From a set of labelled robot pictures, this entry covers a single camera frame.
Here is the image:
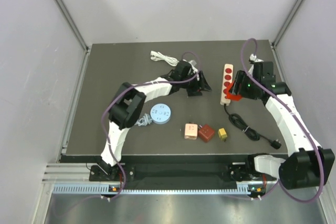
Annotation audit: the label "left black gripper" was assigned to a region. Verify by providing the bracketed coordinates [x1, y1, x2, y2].
[180, 69, 211, 96]

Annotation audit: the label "red cube plug adapter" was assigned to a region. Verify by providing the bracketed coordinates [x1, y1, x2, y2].
[226, 82, 243, 101]

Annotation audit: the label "cream power strip red sockets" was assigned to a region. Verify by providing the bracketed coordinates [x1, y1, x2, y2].
[220, 63, 234, 105]

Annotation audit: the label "pink cube plug adapter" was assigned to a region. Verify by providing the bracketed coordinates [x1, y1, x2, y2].
[184, 123, 198, 140]

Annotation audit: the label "brown cube plug adapter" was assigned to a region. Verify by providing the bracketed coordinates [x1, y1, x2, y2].
[197, 124, 215, 143]

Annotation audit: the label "round light blue socket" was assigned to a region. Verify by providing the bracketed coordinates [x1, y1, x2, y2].
[150, 103, 171, 124]

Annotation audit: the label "yellow cube plug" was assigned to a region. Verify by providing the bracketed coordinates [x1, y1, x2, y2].
[218, 128, 228, 142]

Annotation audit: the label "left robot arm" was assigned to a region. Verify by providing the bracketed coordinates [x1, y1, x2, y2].
[98, 60, 212, 180]

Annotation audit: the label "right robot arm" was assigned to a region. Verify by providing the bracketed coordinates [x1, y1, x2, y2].
[228, 59, 335, 190]

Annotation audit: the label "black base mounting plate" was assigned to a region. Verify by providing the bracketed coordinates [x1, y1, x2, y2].
[90, 163, 269, 182]

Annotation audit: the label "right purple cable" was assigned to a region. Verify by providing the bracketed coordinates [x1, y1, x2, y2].
[240, 38, 325, 204]

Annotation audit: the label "purple cable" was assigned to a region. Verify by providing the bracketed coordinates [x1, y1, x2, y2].
[240, 38, 325, 204]
[101, 51, 202, 200]

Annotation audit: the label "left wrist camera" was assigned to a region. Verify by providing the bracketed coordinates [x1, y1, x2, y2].
[189, 60, 197, 68]

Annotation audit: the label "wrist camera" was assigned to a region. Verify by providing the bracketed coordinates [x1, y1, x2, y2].
[248, 54, 263, 75]
[189, 60, 197, 68]

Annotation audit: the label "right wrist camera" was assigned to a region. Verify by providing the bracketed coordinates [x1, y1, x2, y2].
[248, 54, 263, 75]

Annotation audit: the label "black power cable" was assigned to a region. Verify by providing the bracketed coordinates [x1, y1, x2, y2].
[223, 103, 283, 150]

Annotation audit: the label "white coiled power cable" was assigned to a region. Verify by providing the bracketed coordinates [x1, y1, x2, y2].
[149, 50, 182, 67]

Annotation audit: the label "light blue coiled cable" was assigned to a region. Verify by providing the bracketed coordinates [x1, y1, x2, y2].
[135, 113, 153, 127]

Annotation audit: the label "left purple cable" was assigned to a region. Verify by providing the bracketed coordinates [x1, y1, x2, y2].
[101, 51, 202, 200]

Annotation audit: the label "slotted cable duct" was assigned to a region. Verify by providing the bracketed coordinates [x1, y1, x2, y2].
[52, 184, 265, 196]

